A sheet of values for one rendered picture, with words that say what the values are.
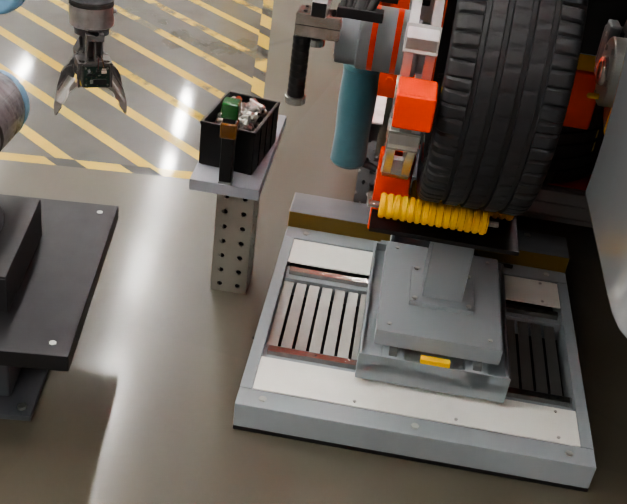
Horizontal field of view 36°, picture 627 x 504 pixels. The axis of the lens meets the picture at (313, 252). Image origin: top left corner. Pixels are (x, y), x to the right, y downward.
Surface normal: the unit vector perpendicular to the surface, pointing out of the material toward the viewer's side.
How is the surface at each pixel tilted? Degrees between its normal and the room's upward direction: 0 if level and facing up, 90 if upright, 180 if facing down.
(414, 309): 0
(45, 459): 0
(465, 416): 0
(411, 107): 90
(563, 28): 58
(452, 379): 90
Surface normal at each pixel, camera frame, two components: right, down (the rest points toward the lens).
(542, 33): -0.05, 0.05
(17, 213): 0.11, -0.81
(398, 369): -0.13, 0.53
